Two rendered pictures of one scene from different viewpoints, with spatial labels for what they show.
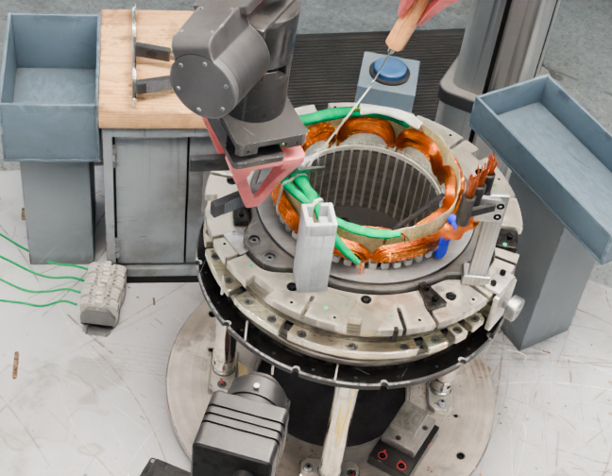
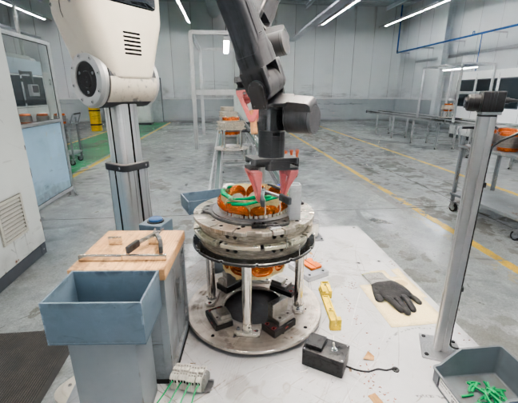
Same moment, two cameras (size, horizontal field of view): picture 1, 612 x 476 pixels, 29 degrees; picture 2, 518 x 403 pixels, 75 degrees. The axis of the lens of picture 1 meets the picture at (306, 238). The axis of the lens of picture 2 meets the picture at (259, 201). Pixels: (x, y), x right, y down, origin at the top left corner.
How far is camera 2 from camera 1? 1.16 m
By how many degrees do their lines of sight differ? 70
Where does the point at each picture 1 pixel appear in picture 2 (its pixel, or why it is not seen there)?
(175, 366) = (243, 348)
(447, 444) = not seen: hidden behind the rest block
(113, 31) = (93, 266)
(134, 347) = (222, 370)
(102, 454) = (288, 382)
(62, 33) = (63, 296)
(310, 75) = not seen: outside the picture
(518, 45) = (148, 205)
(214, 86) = (317, 116)
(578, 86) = (8, 326)
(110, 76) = (134, 266)
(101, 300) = (202, 369)
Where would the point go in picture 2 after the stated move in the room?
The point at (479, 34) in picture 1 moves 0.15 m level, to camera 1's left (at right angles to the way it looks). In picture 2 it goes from (136, 211) to (109, 228)
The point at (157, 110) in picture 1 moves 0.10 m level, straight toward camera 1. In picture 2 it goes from (169, 254) to (217, 254)
